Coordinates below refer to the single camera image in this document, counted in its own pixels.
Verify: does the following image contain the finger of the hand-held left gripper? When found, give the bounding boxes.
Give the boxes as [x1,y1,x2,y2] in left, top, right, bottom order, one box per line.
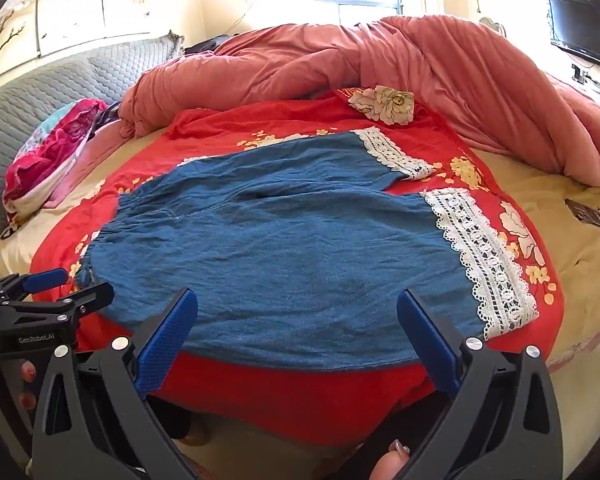
[0,281,116,322]
[0,268,69,307]

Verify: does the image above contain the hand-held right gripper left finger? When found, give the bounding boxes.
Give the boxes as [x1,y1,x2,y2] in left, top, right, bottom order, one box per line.
[31,287,199,480]

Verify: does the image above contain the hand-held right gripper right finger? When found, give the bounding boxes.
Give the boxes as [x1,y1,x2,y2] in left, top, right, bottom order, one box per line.
[396,289,565,480]

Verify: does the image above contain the blue denim pants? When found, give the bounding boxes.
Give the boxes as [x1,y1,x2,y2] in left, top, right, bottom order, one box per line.
[75,127,541,372]

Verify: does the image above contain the person's left hand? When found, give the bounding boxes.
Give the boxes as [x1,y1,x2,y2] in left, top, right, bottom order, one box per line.
[17,359,41,413]

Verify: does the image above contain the pink floral pillow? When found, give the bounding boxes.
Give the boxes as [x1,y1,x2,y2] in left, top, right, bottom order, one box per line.
[2,100,110,218]

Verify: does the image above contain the red floral blanket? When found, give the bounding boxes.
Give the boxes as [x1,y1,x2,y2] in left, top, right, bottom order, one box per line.
[30,87,565,448]

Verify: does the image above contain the plain pink pillow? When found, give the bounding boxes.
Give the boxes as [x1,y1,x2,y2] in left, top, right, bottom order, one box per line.
[45,120,131,206]

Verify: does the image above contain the grey quilted headboard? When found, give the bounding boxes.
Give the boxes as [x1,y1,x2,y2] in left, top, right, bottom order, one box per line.
[0,32,185,271]

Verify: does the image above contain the small dark flat object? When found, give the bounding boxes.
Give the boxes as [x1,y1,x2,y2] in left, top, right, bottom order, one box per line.
[564,198,600,233]

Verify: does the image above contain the pink quilt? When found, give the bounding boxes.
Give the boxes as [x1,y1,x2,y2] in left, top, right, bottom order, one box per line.
[119,15,600,188]

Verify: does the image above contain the dark cloth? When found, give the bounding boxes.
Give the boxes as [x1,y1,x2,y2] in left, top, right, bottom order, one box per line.
[184,35,231,56]

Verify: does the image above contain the black television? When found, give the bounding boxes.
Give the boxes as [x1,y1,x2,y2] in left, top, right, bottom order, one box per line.
[546,0,600,71]

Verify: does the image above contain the blossom branch wall mural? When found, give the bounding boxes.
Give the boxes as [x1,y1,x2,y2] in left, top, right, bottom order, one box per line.
[0,0,201,86]

